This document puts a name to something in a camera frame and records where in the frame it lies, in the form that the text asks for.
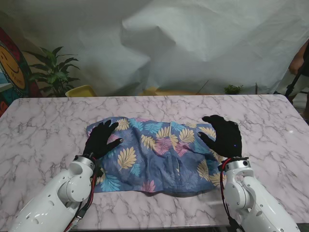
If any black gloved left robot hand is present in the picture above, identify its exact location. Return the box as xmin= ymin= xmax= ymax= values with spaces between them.
xmin=82 ymin=119 xmax=125 ymax=160

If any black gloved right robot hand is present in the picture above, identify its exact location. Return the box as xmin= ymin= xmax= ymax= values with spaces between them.
xmin=197 ymin=115 xmax=243 ymax=160

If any blue leaf print pillowcase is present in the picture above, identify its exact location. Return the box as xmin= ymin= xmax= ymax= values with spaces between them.
xmin=85 ymin=117 xmax=242 ymax=197

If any small green plant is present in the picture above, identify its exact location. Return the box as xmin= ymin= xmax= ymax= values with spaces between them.
xmin=223 ymin=84 xmax=244 ymax=95

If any yellow chair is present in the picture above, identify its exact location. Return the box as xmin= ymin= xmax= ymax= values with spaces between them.
xmin=64 ymin=84 xmax=97 ymax=98

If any thin brown stick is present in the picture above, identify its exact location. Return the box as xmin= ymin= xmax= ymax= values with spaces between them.
xmin=197 ymin=79 xmax=211 ymax=94

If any yellow bench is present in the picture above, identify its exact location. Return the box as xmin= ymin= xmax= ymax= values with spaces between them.
xmin=142 ymin=87 xmax=225 ymax=96

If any large green potted plant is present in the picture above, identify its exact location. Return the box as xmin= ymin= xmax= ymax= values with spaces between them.
xmin=23 ymin=46 xmax=80 ymax=98

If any bystander person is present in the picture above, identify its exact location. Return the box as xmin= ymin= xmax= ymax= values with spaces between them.
xmin=276 ymin=38 xmax=309 ymax=97

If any colourful smiley mural board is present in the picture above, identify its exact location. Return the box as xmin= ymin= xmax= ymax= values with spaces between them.
xmin=0 ymin=28 xmax=33 ymax=116

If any white backdrop sheet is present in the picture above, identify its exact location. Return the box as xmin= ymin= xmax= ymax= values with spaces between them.
xmin=0 ymin=0 xmax=309 ymax=97

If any red black left arm cable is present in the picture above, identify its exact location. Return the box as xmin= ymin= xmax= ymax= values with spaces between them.
xmin=70 ymin=157 xmax=103 ymax=229

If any red black arm cable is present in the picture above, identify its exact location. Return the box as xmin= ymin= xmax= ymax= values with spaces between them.
xmin=218 ymin=158 xmax=244 ymax=232
xmin=70 ymin=157 xmax=103 ymax=229

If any red black right arm cable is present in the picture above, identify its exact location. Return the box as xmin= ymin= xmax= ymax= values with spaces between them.
xmin=218 ymin=158 xmax=244 ymax=232

